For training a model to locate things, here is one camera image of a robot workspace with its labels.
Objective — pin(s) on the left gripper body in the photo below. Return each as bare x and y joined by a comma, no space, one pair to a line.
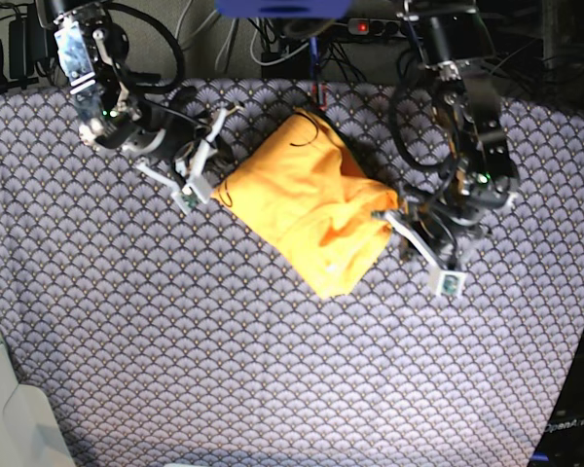
442,240

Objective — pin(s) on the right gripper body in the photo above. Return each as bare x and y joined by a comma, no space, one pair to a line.
191,163

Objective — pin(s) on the yellow T-shirt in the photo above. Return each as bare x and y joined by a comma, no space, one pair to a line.
303,192

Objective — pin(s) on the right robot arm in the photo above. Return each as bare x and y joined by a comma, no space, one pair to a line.
122,110

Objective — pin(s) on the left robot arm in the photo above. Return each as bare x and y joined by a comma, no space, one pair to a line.
478,175

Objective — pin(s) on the red black table clamp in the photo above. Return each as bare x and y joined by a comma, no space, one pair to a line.
319,94

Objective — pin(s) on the blue fan-pattern tablecloth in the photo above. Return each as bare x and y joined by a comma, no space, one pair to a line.
160,336

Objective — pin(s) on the black power strip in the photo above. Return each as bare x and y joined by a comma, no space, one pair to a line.
377,28

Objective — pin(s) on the black OpenArm box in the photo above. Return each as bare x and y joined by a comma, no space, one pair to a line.
562,441

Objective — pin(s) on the grey chair seat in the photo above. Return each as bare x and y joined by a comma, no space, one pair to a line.
29,433

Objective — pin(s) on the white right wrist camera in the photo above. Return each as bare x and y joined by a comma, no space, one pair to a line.
196,191

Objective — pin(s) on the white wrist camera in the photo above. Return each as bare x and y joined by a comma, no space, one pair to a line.
196,191
446,282

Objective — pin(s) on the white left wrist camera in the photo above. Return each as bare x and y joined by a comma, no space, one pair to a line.
446,282

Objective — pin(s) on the blue clamp handle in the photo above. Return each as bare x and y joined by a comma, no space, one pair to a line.
314,58

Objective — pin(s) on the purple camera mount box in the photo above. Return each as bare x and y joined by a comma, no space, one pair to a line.
283,8

